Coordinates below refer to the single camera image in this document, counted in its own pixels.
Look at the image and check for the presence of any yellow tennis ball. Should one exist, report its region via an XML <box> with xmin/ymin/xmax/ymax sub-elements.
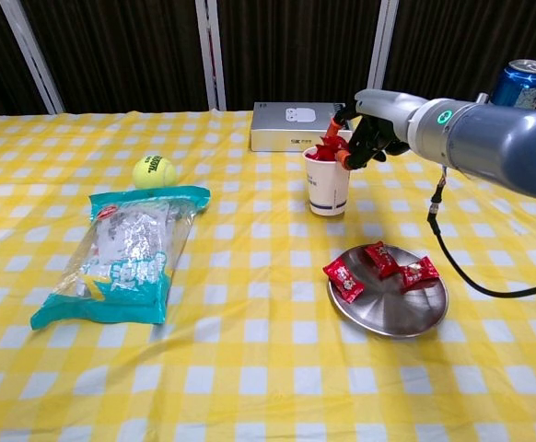
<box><xmin>132</xmin><ymin>154</ymin><xmax>178</xmax><ymax>191</ymax></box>

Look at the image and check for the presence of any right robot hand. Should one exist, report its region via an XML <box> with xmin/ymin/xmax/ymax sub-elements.
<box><xmin>330</xmin><ymin>88</ymin><xmax>424</xmax><ymax>172</ymax></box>

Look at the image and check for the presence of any black pleated curtain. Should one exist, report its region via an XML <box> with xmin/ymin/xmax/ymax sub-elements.
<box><xmin>0</xmin><ymin>0</ymin><xmax>536</xmax><ymax>122</ymax></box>

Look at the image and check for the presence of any yellow checkered tablecloth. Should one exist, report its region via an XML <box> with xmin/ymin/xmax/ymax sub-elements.
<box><xmin>0</xmin><ymin>109</ymin><xmax>536</xmax><ymax>442</ymax></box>

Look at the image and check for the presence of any white metal frame post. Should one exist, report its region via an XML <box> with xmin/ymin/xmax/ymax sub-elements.
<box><xmin>194</xmin><ymin>0</ymin><xmax>227</xmax><ymax>111</ymax></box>
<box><xmin>0</xmin><ymin>0</ymin><xmax>65</xmax><ymax>116</ymax></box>
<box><xmin>363</xmin><ymin>0</ymin><xmax>401</xmax><ymax>111</ymax></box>

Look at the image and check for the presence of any blue beverage can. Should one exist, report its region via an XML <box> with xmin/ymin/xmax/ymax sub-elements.
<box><xmin>491</xmin><ymin>58</ymin><xmax>536</xmax><ymax>110</ymax></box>

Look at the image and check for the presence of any silver earbuds box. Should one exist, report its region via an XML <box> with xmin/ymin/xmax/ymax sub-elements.
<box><xmin>249</xmin><ymin>100</ymin><xmax>359</xmax><ymax>153</ymax></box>

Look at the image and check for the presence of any red candy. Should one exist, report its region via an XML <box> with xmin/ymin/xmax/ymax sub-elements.
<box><xmin>363</xmin><ymin>241</ymin><xmax>399</xmax><ymax>280</ymax></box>
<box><xmin>321</xmin><ymin>257</ymin><xmax>366</xmax><ymax>304</ymax></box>
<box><xmin>399</xmin><ymin>256</ymin><xmax>440</xmax><ymax>295</ymax></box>
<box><xmin>320</xmin><ymin>130</ymin><xmax>350</xmax><ymax>156</ymax></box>
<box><xmin>304</xmin><ymin>145</ymin><xmax>338</xmax><ymax>162</ymax></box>

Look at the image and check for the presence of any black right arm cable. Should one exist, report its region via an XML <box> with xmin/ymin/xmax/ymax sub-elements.
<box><xmin>426</xmin><ymin>165</ymin><xmax>536</xmax><ymax>298</ymax></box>

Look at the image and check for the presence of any white paper cup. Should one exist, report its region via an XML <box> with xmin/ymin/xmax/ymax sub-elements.
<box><xmin>301</xmin><ymin>145</ymin><xmax>352</xmax><ymax>217</ymax></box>

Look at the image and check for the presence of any teal snack bag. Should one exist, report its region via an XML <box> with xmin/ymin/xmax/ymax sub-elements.
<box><xmin>29</xmin><ymin>184</ymin><xmax>212</xmax><ymax>332</ymax></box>

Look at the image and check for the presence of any round steel plate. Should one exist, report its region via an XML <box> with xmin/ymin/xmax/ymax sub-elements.
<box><xmin>326</xmin><ymin>244</ymin><xmax>449</xmax><ymax>340</ymax></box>

